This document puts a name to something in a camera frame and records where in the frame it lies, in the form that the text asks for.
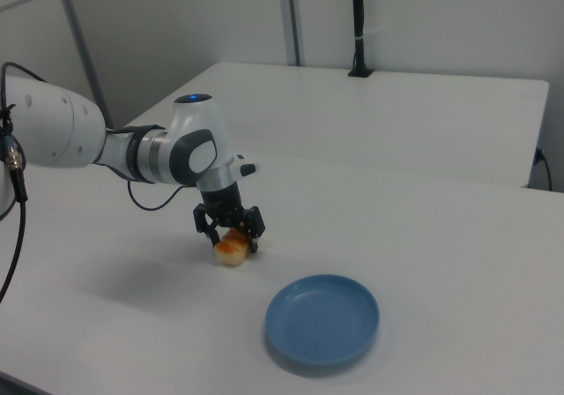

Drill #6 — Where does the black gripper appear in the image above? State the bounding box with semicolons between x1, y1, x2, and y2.
191;182;268;254

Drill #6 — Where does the bread loaf with orange glaze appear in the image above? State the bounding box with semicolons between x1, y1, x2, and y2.
212;228;249;268

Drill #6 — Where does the blue round plate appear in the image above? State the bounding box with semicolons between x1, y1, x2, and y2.
263;273;382;367

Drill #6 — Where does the white side table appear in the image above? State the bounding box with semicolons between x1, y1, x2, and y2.
123;61;551;190

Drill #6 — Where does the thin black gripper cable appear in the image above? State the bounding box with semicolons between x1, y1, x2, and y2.
127;177;189;213

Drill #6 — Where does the grey partition post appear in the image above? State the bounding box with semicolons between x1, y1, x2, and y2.
278;0;306;66

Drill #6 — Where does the thick black cable with connector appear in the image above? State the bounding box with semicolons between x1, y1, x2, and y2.
0;61;48;304

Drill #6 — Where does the black camera pole with base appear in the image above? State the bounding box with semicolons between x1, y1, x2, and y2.
347;0;376;79

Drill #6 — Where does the black cable with plug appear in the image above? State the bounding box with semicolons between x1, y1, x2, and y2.
533;146;554;192

